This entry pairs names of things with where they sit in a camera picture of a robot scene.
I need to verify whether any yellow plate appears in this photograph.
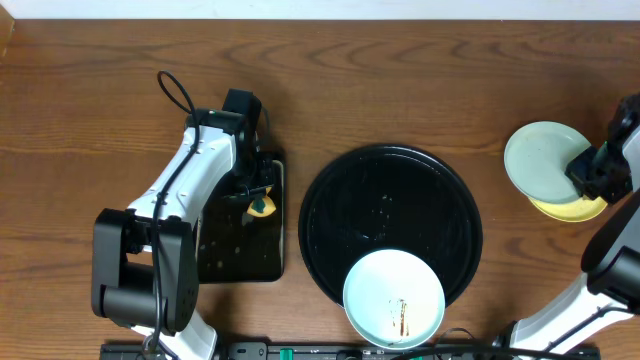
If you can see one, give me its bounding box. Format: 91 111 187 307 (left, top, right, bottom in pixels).
529 197 608 223

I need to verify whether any light blue plate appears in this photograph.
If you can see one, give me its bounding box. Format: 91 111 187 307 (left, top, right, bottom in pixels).
342 249 446 350
504 121 591 204

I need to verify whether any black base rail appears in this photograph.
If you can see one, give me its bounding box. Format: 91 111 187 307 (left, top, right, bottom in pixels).
98 342 603 360

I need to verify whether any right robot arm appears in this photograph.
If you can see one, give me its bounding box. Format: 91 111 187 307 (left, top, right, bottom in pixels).
494 95 639 359

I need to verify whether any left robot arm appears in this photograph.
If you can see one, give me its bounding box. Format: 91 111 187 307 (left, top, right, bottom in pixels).
91 109 274 359

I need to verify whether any black rectangular tray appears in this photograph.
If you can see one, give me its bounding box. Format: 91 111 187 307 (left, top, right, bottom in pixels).
196 152 286 284

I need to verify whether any black round tray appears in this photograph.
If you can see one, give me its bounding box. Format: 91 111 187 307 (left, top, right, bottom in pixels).
298 144 483 304

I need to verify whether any green yellow sponge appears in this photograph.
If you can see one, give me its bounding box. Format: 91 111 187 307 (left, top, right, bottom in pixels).
247 187 276 218

